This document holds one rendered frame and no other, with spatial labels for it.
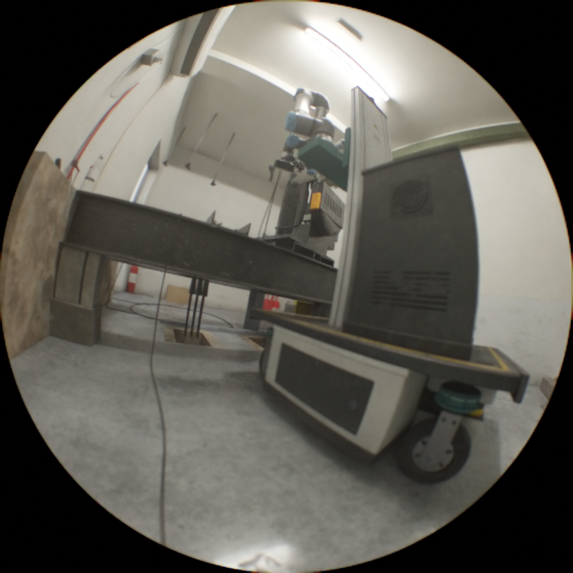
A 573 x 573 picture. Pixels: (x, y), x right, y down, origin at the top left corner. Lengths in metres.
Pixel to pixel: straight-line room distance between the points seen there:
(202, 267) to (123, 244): 0.41
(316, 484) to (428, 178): 0.76
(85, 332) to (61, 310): 0.16
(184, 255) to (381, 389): 0.93
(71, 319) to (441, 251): 1.29
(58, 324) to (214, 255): 0.86
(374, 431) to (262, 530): 0.29
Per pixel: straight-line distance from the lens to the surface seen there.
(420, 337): 0.46
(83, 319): 1.03
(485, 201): 2.56
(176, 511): 0.43
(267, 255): 1.14
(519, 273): 2.28
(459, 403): 0.46
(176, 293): 3.38
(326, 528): 0.44
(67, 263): 1.08
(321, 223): 1.80
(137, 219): 1.04
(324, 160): 1.03
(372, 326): 0.52
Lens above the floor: 0.38
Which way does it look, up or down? 4 degrees up
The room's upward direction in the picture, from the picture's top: 11 degrees clockwise
